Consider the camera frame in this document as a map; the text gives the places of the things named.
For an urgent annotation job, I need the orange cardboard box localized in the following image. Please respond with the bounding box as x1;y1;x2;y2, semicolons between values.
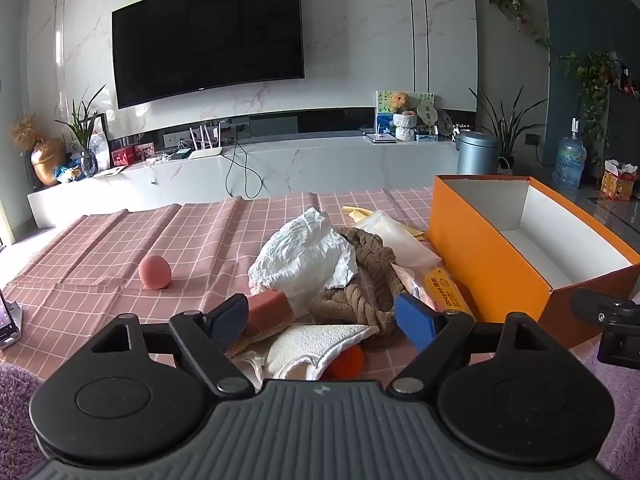
429;175;640;350

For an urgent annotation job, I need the dried flower bunch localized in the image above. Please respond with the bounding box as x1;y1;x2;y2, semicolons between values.
10;114;43;151

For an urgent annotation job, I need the pink soft ball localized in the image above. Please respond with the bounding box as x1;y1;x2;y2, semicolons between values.
139;255;172;290

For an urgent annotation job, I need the pink checked tablecloth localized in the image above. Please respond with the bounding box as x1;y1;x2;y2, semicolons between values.
0;186;606;381

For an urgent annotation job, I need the dark cabinet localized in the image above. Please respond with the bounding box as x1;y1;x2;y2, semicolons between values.
602;82;640;181

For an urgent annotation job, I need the clear plastic bag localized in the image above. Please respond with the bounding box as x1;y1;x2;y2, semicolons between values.
357;210;443;268

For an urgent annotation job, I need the orange crochet fruit toy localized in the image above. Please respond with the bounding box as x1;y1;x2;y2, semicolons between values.
325;345;366;381

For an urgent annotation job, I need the black picture frame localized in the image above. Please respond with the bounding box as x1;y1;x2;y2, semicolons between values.
90;114;111;171

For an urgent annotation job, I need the round hand fan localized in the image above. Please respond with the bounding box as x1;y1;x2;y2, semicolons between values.
416;102;440;128

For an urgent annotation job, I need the green plant in glass vase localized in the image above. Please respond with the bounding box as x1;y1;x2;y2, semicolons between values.
55;84;108;178

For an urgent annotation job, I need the red tissue box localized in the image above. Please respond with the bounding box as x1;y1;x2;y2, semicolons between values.
600;159;638;202

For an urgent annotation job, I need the green blue painting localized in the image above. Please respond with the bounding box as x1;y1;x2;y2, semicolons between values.
375;91;436;136

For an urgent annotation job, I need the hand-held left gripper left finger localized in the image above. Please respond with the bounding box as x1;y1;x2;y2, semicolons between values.
90;295;256;397

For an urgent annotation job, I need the white cloth mitt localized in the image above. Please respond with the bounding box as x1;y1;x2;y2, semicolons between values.
235;324;381;381

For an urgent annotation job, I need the white router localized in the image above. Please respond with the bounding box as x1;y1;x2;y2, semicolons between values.
187;122;223;159

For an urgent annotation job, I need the brown braided rope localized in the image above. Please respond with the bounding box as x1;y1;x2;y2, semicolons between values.
307;226;406;337

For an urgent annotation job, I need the blue grey trash bin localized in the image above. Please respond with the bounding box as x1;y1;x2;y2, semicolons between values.
456;131;500;177

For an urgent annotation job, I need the gold vase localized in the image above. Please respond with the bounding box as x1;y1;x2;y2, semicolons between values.
31;139;67;187

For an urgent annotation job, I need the pink yellow tissue packet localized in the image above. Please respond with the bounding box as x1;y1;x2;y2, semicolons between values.
390;262;473;321

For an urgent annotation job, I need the black flat television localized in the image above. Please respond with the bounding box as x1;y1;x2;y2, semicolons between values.
111;0;306;110

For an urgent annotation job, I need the smartphone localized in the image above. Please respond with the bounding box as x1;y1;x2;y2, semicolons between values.
0;287;16;342

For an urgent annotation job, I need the hanging vine plant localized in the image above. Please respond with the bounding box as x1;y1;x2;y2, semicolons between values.
485;0;556;53

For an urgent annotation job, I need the trailing pothos plant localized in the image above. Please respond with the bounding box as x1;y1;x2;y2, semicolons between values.
560;50;621;166

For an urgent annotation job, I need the white plastic bag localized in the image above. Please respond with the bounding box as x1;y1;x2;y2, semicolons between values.
248;207;360;318

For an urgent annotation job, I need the grey phone stand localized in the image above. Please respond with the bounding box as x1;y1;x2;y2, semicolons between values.
0;302;23;350

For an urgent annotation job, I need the black cable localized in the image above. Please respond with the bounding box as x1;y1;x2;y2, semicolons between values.
225;137;263;200

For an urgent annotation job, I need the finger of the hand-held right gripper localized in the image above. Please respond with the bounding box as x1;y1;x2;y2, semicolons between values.
570;287;640;329
596;326;640;367

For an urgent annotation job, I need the pink sponge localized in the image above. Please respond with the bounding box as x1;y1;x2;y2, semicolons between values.
227;290;295;356

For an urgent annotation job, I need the blue water bottle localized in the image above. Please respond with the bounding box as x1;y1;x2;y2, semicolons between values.
552;117;587;190

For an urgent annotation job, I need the long leaf potted plant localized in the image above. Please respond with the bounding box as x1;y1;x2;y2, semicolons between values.
469;85;548;176

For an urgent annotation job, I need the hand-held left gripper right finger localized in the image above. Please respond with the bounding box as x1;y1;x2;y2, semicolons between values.
387;292;546;396

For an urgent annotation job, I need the white marble television console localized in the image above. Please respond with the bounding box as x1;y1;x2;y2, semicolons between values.
27;130;463;228

